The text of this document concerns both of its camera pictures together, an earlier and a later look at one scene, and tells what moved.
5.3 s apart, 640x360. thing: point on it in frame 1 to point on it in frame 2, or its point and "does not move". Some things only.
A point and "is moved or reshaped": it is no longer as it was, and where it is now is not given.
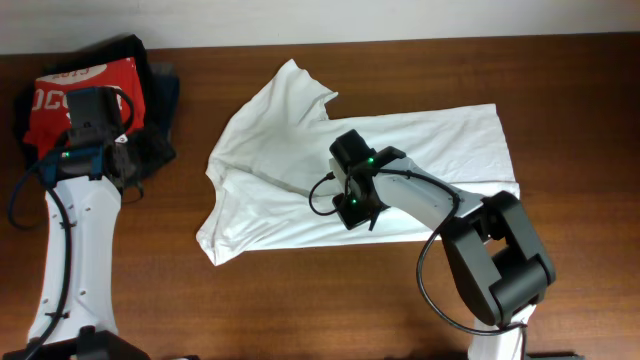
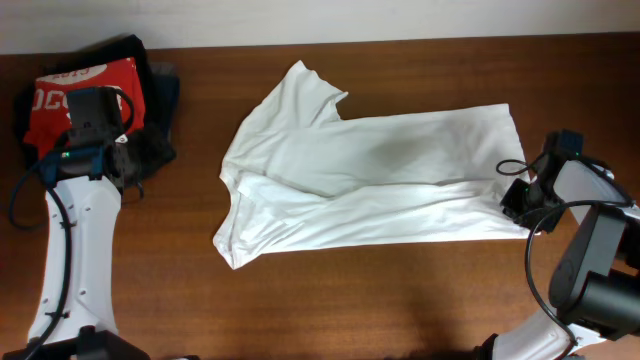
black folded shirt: (152, 147) does not move
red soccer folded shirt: (49, 121) does not move
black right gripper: (351, 211) to (520, 201)
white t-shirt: (272, 180) is moved or reshaped
